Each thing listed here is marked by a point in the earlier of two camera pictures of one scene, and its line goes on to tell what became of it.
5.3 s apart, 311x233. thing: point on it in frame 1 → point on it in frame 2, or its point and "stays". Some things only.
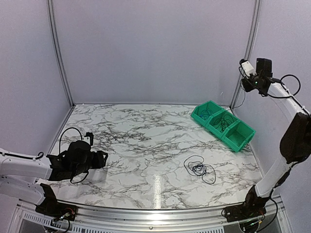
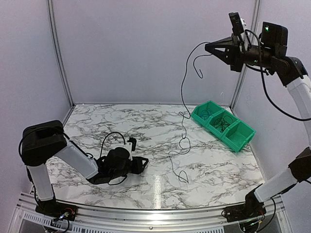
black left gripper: [99, 162] → [139, 168]
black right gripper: [246, 86] → [235, 53]
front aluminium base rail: [89, 219] stays
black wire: [244, 92] → [199, 74]
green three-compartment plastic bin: [233, 132] stays
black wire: [224, 122] stays
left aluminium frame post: [53, 27] stays
